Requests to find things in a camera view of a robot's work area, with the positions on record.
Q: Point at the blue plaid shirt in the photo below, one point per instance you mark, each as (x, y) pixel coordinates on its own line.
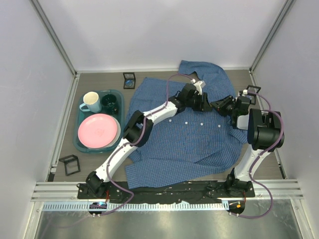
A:
(175, 151)

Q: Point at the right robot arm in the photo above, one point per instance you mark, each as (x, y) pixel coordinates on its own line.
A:
(265, 133)

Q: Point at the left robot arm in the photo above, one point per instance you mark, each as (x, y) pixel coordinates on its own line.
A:
(138, 130)

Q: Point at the black display box back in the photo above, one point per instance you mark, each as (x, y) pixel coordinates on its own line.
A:
(129, 76)

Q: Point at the dark green mug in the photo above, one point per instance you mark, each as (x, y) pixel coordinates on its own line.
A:
(110, 104)

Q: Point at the teal plastic tray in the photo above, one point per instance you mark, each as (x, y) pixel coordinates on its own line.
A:
(83, 115)

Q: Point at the pink plate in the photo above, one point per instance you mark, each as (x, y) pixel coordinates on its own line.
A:
(99, 131)

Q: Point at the light blue mug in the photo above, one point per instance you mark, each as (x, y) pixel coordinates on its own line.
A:
(91, 103)

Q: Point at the black display box front-left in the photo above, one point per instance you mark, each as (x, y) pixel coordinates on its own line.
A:
(71, 164)

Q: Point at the black display box right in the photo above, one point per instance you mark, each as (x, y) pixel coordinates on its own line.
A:
(253, 91)

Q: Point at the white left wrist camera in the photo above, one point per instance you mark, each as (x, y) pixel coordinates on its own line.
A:
(199, 85)

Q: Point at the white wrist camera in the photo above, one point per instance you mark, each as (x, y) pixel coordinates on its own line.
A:
(243, 92)
(199, 85)

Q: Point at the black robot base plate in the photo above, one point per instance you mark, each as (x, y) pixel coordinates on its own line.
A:
(193, 192)

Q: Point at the white slotted cable duct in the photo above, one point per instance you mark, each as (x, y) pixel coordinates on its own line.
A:
(94, 206)

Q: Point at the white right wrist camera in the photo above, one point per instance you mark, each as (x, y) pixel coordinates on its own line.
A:
(243, 92)

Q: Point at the aluminium frame rail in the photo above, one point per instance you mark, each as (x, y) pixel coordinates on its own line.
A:
(52, 34)

